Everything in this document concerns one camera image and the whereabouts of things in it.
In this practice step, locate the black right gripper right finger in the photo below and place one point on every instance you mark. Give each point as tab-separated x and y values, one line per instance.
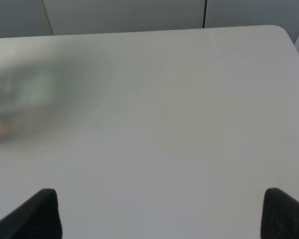
280	216

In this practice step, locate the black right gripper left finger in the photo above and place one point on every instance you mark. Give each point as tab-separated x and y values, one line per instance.
36	218

